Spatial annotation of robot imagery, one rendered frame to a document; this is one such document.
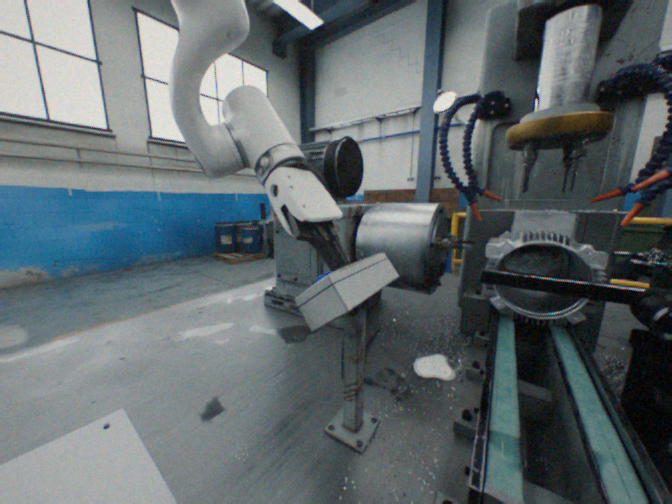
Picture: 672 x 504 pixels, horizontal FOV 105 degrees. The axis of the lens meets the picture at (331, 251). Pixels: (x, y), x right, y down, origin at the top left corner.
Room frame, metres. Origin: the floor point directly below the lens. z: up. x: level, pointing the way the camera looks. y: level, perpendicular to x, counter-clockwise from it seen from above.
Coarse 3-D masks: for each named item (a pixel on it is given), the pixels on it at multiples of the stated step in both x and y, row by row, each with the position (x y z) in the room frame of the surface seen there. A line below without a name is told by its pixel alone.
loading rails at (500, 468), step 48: (480, 336) 0.62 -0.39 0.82; (528, 336) 0.58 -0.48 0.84; (576, 336) 0.43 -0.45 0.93; (528, 384) 0.41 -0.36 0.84; (576, 384) 0.32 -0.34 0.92; (480, 432) 0.23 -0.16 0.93; (576, 432) 0.26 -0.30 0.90; (624, 432) 0.23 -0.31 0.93; (480, 480) 0.18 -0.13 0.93; (576, 480) 0.24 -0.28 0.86; (624, 480) 0.19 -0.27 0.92
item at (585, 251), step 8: (504, 248) 0.53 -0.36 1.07; (512, 248) 0.52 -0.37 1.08; (584, 248) 0.46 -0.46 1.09; (584, 256) 0.46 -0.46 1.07; (592, 256) 0.45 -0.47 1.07; (496, 296) 0.53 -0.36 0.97; (496, 304) 0.53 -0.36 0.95; (504, 304) 0.52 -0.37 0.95; (576, 312) 0.46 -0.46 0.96; (568, 320) 0.46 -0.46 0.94; (576, 320) 0.45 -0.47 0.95
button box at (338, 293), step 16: (384, 256) 0.42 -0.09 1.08; (336, 272) 0.31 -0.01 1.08; (352, 272) 0.33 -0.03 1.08; (368, 272) 0.36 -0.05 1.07; (384, 272) 0.39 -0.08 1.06; (320, 288) 0.30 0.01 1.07; (336, 288) 0.29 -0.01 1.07; (352, 288) 0.31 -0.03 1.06; (368, 288) 0.33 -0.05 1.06; (304, 304) 0.31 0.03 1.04; (320, 304) 0.30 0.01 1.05; (336, 304) 0.28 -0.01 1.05; (352, 304) 0.29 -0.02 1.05; (320, 320) 0.30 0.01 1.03
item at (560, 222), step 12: (516, 216) 0.58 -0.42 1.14; (528, 216) 0.57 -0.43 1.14; (540, 216) 0.56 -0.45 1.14; (552, 216) 0.55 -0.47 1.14; (564, 216) 0.54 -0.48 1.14; (516, 228) 0.58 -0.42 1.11; (528, 228) 0.57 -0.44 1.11; (540, 228) 0.56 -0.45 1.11; (552, 228) 0.55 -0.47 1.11; (564, 228) 0.54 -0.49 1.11
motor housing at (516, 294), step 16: (528, 240) 0.51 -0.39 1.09; (544, 240) 0.49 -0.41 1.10; (560, 240) 0.50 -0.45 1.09; (496, 256) 0.55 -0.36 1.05; (576, 256) 0.50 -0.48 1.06; (576, 272) 0.55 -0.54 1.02; (592, 272) 0.45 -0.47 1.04; (496, 288) 0.53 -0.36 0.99; (512, 288) 0.63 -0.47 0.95; (512, 304) 0.53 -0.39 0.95; (528, 304) 0.55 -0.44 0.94; (544, 304) 0.54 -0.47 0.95; (560, 304) 0.51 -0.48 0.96; (576, 304) 0.47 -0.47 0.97; (592, 304) 0.46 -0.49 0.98; (544, 320) 0.48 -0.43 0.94
